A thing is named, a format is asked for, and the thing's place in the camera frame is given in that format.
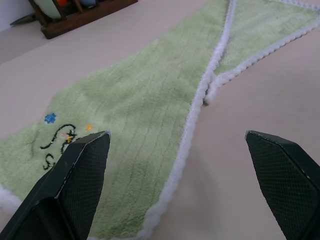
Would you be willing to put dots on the light blue round object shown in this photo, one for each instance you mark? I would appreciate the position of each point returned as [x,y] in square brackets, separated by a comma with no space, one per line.
[87,2]

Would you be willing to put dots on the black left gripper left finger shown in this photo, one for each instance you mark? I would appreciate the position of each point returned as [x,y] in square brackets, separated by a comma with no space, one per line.
[75,185]

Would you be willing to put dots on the orange round object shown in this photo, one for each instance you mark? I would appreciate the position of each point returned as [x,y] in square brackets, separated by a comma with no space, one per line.
[61,2]

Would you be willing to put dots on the pale green bowl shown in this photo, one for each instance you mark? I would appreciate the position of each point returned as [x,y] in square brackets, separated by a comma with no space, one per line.
[50,8]

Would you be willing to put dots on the dark wooden rack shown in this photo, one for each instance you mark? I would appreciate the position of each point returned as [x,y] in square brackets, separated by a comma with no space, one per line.
[75,18]

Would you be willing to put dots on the grey flat utensil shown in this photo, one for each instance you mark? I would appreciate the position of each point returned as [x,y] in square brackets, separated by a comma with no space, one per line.
[23,20]

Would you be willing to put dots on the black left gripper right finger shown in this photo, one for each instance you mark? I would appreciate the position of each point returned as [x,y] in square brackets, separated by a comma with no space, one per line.
[287,185]

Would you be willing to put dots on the green towel with white trim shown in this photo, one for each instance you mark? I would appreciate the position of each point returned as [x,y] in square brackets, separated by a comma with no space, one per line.
[140,105]

